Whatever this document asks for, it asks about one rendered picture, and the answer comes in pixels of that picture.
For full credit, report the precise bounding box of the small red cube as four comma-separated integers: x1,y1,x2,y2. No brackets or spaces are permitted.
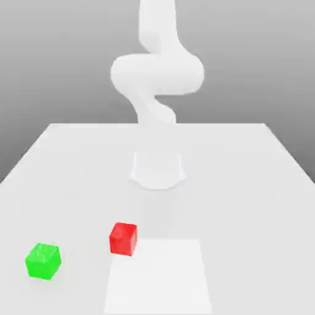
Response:
108,221,138,257

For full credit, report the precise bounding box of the small green cube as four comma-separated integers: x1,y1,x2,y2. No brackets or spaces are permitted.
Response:
24,242,62,281

